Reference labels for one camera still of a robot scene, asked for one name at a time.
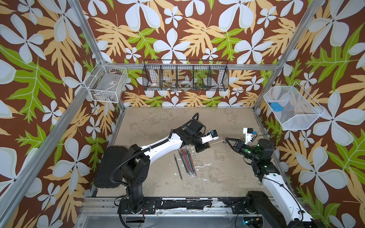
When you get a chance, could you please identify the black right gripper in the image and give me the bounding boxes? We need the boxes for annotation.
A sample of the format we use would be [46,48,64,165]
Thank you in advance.
[227,138,261,164]

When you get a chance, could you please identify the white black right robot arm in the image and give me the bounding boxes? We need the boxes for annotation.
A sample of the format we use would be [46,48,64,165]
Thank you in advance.
[225,137,325,228]

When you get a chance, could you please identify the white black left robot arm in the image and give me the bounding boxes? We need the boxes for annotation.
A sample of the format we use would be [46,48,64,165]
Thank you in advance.
[110,113,219,214]

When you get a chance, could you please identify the bundle red green pencils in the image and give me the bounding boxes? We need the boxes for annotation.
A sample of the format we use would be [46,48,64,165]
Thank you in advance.
[178,147,197,179]

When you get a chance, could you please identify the black pencil lying apart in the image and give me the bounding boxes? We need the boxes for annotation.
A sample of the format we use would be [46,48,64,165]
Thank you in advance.
[174,154,183,182]

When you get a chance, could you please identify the blue object in basket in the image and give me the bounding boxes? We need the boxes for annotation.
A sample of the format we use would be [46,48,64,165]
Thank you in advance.
[269,102,284,112]

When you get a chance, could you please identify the black tool case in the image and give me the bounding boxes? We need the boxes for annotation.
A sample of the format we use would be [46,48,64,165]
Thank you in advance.
[94,146,127,189]

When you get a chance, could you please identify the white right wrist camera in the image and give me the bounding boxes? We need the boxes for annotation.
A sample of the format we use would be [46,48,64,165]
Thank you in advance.
[243,127,257,144]

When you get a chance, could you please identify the white wire basket right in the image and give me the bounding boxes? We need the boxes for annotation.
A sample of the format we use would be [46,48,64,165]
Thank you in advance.
[263,83,325,131]

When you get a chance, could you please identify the white wire basket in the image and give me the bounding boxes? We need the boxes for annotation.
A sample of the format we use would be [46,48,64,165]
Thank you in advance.
[84,65,128,103]
[263,83,325,131]

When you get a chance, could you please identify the black wire basket back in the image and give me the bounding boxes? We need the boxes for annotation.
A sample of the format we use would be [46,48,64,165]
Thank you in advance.
[141,59,230,91]

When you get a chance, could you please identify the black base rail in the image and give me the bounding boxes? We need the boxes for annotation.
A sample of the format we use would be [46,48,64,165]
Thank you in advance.
[117,197,252,215]

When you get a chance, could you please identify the white wire basket left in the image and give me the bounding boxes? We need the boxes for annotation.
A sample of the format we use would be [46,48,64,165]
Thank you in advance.
[84,65,128,103]

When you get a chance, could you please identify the aluminium frame post back left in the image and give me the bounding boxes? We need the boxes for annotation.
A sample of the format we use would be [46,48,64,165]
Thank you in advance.
[68,1,125,112]

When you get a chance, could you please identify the aluminium frame post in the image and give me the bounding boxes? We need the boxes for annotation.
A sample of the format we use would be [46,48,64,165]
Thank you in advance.
[253,0,325,111]
[68,1,125,112]

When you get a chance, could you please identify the aluminium frame post back right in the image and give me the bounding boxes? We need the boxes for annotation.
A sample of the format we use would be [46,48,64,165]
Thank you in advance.
[253,0,325,111]

